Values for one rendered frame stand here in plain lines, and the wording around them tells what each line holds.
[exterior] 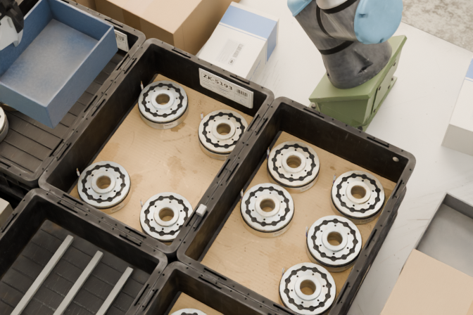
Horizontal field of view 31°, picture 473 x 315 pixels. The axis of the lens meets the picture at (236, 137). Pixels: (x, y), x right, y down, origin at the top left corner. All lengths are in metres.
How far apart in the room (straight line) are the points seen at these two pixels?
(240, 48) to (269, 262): 0.54
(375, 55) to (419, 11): 1.28
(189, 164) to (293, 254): 0.28
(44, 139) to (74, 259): 0.28
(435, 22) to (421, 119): 1.14
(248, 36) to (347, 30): 0.35
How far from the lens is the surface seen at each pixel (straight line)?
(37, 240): 1.68
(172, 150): 1.72
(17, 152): 1.78
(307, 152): 1.69
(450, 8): 3.11
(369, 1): 1.61
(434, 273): 1.56
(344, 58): 1.79
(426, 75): 2.03
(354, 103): 1.82
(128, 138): 1.75
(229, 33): 1.94
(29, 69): 1.58
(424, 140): 1.92
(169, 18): 1.89
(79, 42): 1.60
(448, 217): 1.84
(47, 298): 1.62
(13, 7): 1.47
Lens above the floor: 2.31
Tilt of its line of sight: 58 degrees down
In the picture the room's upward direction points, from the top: 1 degrees counter-clockwise
